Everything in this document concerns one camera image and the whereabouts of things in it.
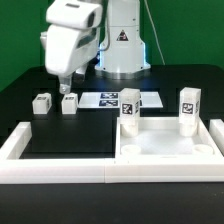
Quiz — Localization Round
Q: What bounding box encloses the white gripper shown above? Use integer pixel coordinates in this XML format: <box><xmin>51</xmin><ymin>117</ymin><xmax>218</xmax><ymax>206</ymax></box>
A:
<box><xmin>40</xmin><ymin>25</ymin><xmax>99</xmax><ymax>94</ymax></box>

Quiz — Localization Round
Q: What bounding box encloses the white square tabletop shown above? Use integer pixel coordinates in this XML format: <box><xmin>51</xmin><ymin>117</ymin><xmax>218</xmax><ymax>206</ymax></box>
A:
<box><xmin>115</xmin><ymin>117</ymin><xmax>223</xmax><ymax>159</ymax></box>

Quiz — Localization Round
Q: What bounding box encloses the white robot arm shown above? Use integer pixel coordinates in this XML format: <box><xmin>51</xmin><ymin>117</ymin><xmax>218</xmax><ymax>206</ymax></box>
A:
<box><xmin>40</xmin><ymin>0</ymin><xmax>151</xmax><ymax>94</ymax></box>

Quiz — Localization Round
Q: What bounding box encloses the white marker tag plate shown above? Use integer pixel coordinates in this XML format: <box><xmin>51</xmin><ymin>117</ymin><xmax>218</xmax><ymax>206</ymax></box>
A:
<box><xmin>78</xmin><ymin>92</ymin><xmax>163</xmax><ymax>109</ymax></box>

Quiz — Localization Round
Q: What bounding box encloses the white U-shaped obstacle fence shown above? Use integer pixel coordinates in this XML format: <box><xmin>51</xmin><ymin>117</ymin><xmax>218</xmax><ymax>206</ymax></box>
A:
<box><xmin>0</xmin><ymin>122</ymin><xmax>224</xmax><ymax>184</ymax></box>

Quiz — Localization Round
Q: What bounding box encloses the thin white cable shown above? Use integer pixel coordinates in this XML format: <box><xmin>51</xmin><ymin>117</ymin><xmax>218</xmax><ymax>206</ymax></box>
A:
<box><xmin>143</xmin><ymin>0</ymin><xmax>167</xmax><ymax>66</ymax></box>

